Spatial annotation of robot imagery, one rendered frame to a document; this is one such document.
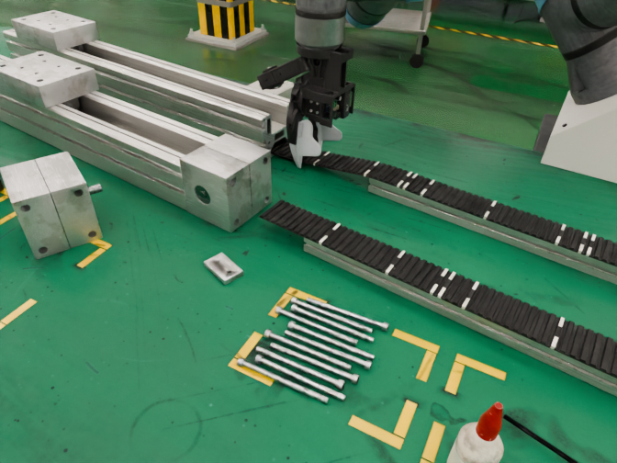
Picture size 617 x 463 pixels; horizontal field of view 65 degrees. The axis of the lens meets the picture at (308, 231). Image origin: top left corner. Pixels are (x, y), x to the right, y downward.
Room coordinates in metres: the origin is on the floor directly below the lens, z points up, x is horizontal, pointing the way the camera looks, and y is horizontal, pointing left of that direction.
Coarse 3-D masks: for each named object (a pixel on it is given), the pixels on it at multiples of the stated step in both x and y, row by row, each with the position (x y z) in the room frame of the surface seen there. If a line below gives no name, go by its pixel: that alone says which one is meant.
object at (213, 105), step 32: (96, 64) 1.00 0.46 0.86; (128, 64) 1.06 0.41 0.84; (160, 64) 1.01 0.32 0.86; (128, 96) 0.96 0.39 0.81; (160, 96) 0.90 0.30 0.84; (192, 96) 0.85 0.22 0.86; (224, 96) 0.91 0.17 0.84; (256, 96) 0.86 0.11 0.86; (224, 128) 0.81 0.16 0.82; (256, 128) 0.78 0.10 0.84
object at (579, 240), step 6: (576, 234) 0.53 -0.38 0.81; (582, 234) 0.54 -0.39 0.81; (588, 234) 0.53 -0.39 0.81; (576, 240) 0.52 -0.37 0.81; (582, 240) 0.52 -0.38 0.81; (588, 240) 0.53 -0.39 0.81; (570, 246) 0.51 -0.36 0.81; (576, 246) 0.51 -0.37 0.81; (582, 246) 0.51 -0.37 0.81; (576, 252) 0.50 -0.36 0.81; (582, 252) 0.50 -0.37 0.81
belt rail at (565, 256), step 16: (384, 192) 0.66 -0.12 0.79; (400, 192) 0.65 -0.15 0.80; (416, 208) 0.63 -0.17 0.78; (432, 208) 0.62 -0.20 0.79; (448, 208) 0.60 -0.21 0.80; (464, 224) 0.59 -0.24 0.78; (480, 224) 0.58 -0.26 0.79; (496, 224) 0.56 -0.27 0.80; (512, 240) 0.55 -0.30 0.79; (528, 240) 0.54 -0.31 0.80; (544, 256) 0.52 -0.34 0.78; (560, 256) 0.51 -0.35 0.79; (576, 256) 0.50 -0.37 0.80; (592, 272) 0.49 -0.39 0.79; (608, 272) 0.48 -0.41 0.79
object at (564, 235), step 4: (564, 224) 0.56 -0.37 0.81; (560, 228) 0.55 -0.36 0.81; (564, 228) 0.55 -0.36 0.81; (568, 228) 0.55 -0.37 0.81; (572, 228) 0.55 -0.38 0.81; (556, 232) 0.54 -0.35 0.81; (560, 232) 0.54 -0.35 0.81; (564, 232) 0.54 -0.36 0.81; (568, 232) 0.54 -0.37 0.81; (572, 232) 0.54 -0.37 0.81; (556, 236) 0.53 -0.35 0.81; (560, 236) 0.53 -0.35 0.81; (564, 236) 0.53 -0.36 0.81; (568, 236) 0.53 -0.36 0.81; (556, 240) 0.52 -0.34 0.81; (560, 240) 0.52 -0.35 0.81; (564, 240) 0.52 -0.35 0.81; (568, 240) 0.52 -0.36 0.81; (556, 244) 0.51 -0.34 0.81; (560, 244) 0.51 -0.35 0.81; (564, 244) 0.51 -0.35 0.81; (568, 244) 0.51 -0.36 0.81
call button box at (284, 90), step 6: (252, 84) 0.98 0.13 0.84; (258, 84) 0.98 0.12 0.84; (288, 84) 0.99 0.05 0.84; (264, 90) 0.95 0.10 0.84; (270, 90) 0.95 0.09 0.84; (276, 90) 0.95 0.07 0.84; (282, 90) 0.95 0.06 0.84; (288, 90) 0.96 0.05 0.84; (282, 96) 0.95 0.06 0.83; (288, 96) 0.96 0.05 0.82
